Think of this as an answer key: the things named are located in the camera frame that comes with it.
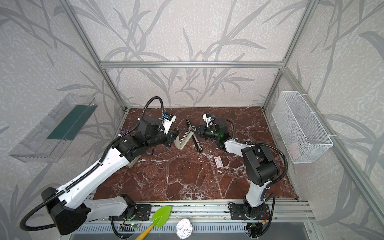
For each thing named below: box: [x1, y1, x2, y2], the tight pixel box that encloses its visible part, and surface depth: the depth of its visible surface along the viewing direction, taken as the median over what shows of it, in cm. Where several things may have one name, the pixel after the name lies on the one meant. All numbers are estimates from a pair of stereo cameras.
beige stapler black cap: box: [174, 126, 195, 150], surface depth 84 cm
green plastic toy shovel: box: [135, 205, 172, 240], surface depth 74 cm
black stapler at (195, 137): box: [186, 118, 203, 153], surface depth 98 cm
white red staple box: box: [214, 156, 224, 168], surface depth 93 cm
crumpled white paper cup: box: [176, 218, 193, 240], surface depth 67 cm
